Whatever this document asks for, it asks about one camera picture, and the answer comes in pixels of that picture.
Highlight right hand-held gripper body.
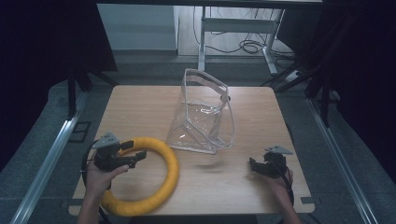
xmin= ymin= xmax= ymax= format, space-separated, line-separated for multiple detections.
xmin=261 ymin=145 xmax=294 ymax=179

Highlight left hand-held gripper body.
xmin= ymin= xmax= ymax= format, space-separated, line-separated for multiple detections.
xmin=92 ymin=132 xmax=128 ymax=173

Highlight yellow foam ring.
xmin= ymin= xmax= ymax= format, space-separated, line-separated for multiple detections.
xmin=99 ymin=136 xmax=181 ymax=217

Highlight clear plastic bag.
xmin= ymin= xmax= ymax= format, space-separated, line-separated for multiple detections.
xmin=165 ymin=67 xmax=236 ymax=155

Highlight person's right hand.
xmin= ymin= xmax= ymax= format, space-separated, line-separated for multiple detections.
xmin=263 ymin=167 xmax=296 ymax=203

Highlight person's left hand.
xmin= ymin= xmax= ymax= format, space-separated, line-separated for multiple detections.
xmin=84 ymin=161 xmax=130 ymax=201

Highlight black metal stand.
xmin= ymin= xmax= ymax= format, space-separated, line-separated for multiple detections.
xmin=65 ymin=60 xmax=120 ymax=119

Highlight white power strip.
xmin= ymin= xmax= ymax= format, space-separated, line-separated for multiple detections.
xmin=284 ymin=69 xmax=304 ymax=84

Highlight dark curtain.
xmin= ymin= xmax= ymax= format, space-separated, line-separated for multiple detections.
xmin=0 ymin=0 xmax=119 ymax=173
xmin=276 ymin=0 xmax=396 ymax=185

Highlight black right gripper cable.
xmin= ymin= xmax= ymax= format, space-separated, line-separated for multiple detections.
xmin=274 ymin=161 xmax=296 ymax=207

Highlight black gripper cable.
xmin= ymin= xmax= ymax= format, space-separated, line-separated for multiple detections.
xmin=274 ymin=161 xmax=296 ymax=207
xmin=80 ymin=139 xmax=101 ymax=189

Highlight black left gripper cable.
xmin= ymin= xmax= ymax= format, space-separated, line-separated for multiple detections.
xmin=80 ymin=139 xmax=101 ymax=189

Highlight aluminium floor rail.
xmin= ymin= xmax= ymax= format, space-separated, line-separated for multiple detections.
xmin=8 ymin=91 xmax=90 ymax=224
xmin=305 ymin=91 xmax=380 ymax=224

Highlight black floor cables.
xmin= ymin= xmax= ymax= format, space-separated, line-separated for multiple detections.
xmin=191 ymin=7 xmax=296 ymax=63

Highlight white metal desk frame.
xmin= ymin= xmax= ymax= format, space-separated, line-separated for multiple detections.
xmin=197 ymin=6 xmax=286 ymax=76

